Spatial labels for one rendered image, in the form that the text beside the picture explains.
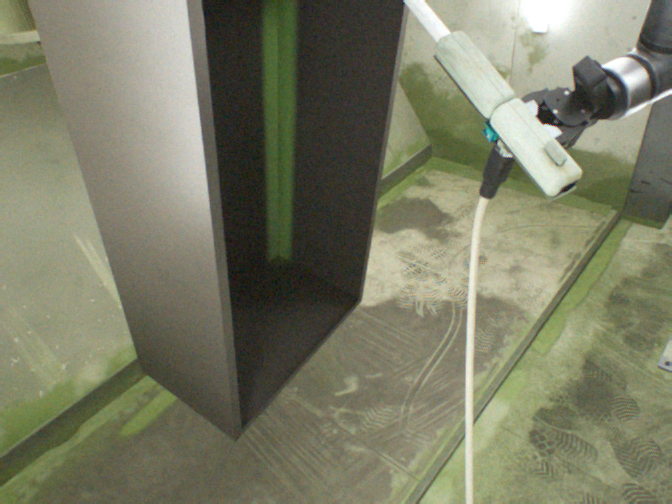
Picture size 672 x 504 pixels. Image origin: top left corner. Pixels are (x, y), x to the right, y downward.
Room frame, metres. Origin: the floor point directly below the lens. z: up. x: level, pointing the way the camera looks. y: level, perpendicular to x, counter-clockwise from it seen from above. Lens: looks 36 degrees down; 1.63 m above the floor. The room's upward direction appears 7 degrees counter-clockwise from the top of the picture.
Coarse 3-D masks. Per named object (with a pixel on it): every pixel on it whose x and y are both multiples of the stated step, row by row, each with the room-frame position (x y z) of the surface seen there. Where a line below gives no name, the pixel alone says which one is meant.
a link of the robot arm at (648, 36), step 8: (656, 0) 0.82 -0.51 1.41; (664, 0) 0.80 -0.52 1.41; (648, 8) 0.84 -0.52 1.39; (656, 8) 0.81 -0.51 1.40; (664, 8) 0.80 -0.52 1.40; (648, 16) 0.83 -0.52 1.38; (656, 16) 0.81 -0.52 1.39; (664, 16) 0.80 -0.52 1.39; (648, 24) 0.83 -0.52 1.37; (656, 24) 0.81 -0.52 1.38; (664, 24) 0.80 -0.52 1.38; (640, 32) 0.85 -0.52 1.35; (648, 32) 0.82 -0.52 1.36; (656, 32) 0.81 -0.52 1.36; (664, 32) 0.80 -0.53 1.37; (640, 40) 0.84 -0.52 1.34; (648, 40) 0.82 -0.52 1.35; (656, 40) 0.81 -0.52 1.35; (664, 40) 0.80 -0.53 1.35; (648, 48) 0.82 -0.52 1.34; (656, 48) 0.81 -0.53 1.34; (664, 48) 0.80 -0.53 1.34
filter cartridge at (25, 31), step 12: (0, 0) 1.75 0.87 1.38; (12, 0) 1.76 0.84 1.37; (24, 0) 1.77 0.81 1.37; (0, 12) 1.75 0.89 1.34; (12, 12) 1.75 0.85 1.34; (24, 12) 1.78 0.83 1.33; (0, 24) 1.76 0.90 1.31; (12, 24) 1.76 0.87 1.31; (24, 24) 1.76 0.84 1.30; (0, 36) 1.76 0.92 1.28; (12, 36) 1.75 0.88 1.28; (24, 36) 1.75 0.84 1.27; (36, 36) 1.75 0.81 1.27
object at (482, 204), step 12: (480, 204) 0.82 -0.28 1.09; (480, 216) 0.83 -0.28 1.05; (480, 228) 0.84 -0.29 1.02; (468, 300) 0.82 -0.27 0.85; (468, 312) 0.81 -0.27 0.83; (468, 324) 0.80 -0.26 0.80; (468, 336) 0.79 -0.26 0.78; (468, 348) 0.78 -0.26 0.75; (468, 360) 0.77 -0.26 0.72; (468, 372) 0.76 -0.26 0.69; (468, 384) 0.75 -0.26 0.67; (468, 396) 0.74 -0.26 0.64; (468, 408) 0.73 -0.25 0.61; (468, 420) 0.71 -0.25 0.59; (468, 432) 0.70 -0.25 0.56; (468, 444) 0.69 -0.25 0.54; (468, 456) 0.68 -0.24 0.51; (468, 468) 0.66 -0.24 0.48; (468, 480) 0.65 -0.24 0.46; (468, 492) 0.64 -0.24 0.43
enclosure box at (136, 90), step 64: (64, 0) 0.85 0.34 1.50; (128, 0) 0.76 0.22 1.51; (192, 0) 0.70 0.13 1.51; (256, 0) 1.33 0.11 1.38; (320, 0) 1.32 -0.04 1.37; (384, 0) 1.21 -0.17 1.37; (64, 64) 0.89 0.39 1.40; (128, 64) 0.79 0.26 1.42; (192, 64) 0.70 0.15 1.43; (256, 64) 1.35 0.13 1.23; (320, 64) 1.33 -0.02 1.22; (384, 64) 1.21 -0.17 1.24; (128, 128) 0.82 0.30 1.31; (192, 128) 0.72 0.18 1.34; (256, 128) 1.36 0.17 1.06; (320, 128) 1.34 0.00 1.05; (384, 128) 1.21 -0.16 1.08; (128, 192) 0.86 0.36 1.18; (192, 192) 0.75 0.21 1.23; (256, 192) 1.38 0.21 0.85; (320, 192) 1.36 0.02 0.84; (128, 256) 0.92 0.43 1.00; (192, 256) 0.78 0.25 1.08; (256, 256) 1.41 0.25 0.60; (320, 256) 1.38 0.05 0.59; (128, 320) 1.00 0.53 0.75; (192, 320) 0.83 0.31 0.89; (256, 320) 1.21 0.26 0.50; (320, 320) 1.21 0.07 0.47; (192, 384) 0.89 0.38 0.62; (256, 384) 0.99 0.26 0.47
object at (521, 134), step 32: (416, 0) 0.94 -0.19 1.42; (448, 32) 0.87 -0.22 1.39; (448, 64) 0.83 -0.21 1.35; (480, 64) 0.80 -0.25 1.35; (480, 96) 0.76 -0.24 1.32; (512, 96) 0.75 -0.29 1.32; (512, 128) 0.69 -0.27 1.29; (544, 128) 0.69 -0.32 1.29; (512, 160) 0.74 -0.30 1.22; (544, 160) 0.64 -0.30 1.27; (480, 192) 0.80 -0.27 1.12; (544, 192) 0.63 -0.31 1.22
